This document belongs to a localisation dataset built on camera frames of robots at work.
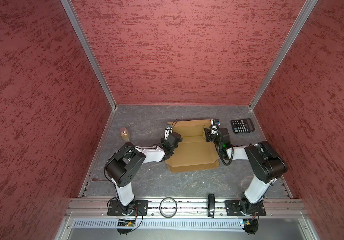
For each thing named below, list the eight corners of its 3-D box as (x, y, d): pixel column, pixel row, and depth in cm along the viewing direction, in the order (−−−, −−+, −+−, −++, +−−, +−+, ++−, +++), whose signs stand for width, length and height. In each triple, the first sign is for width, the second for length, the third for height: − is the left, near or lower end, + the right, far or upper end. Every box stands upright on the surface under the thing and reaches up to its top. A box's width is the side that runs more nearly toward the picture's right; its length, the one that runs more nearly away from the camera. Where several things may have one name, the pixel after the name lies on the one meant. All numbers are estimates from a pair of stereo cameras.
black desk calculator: (234, 134, 107) (235, 131, 104) (230, 121, 115) (231, 118, 112) (253, 134, 107) (255, 131, 104) (248, 121, 115) (250, 118, 112)
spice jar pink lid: (123, 142, 101) (118, 133, 92) (125, 136, 104) (120, 127, 96) (129, 143, 101) (125, 133, 92) (131, 136, 105) (127, 127, 96)
